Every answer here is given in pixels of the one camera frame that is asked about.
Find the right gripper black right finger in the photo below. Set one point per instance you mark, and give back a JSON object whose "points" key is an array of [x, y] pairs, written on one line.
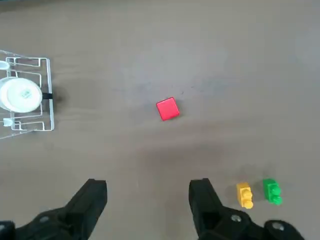
{"points": [[207, 207]]}

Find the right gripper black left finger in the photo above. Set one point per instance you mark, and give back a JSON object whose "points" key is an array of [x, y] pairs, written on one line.
{"points": [[82, 207]]}

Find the red wooden cube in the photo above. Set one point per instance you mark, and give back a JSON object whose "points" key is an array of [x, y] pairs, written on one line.
{"points": [[168, 108]]}

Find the yellow plastic building brick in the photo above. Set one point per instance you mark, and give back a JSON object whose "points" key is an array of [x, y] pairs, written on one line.
{"points": [[243, 193]]}

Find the green plastic building brick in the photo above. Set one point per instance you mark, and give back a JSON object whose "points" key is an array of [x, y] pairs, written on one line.
{"points": [[271, 190]]}

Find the black clip on rack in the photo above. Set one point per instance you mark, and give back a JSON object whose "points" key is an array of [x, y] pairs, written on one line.
{"points": [[47, 96]]}

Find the white ceramic cup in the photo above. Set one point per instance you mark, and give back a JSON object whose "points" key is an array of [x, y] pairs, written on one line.
{"points": [[21, 95]]}

